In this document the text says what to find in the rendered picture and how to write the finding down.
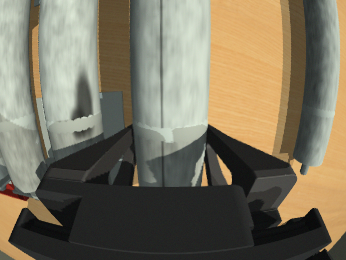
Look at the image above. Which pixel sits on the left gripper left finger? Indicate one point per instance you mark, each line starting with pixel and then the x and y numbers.
pixel 94 163

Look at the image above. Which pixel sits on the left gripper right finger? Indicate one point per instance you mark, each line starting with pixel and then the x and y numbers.
pixel 265 179

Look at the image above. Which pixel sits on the red rectangular tray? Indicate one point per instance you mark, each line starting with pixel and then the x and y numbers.
pixel 8 192

